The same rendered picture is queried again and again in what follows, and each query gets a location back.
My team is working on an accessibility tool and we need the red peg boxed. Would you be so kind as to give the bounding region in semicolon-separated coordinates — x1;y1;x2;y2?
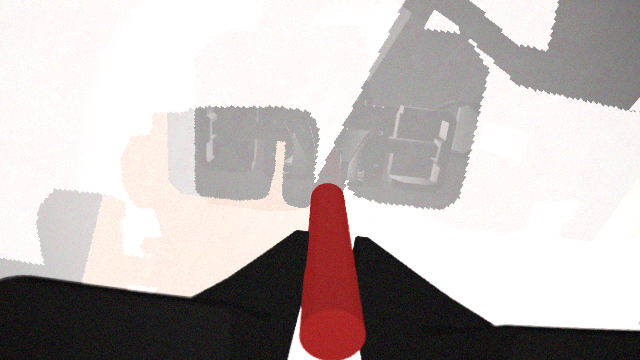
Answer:
298;183;366;360

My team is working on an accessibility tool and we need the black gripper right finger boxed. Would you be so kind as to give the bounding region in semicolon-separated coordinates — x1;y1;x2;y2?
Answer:
353;236;640;360

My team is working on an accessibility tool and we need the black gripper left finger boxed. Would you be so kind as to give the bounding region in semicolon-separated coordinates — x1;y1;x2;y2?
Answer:
0;230;309;360

